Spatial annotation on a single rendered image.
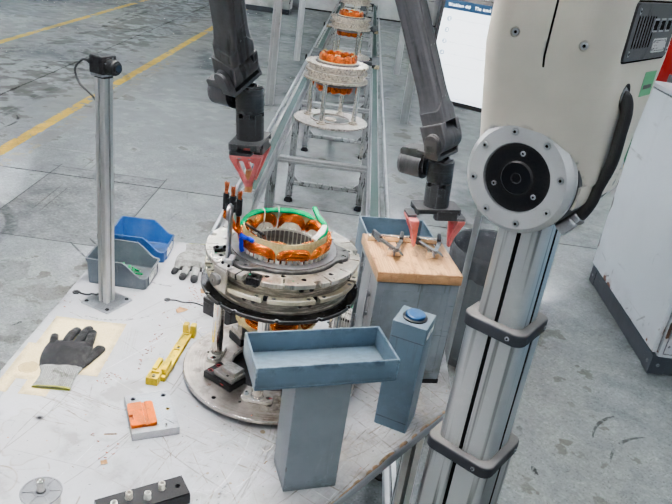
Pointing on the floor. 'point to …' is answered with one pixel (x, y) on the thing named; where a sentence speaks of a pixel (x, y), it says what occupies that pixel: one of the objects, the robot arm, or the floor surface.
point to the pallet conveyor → (369, 142)
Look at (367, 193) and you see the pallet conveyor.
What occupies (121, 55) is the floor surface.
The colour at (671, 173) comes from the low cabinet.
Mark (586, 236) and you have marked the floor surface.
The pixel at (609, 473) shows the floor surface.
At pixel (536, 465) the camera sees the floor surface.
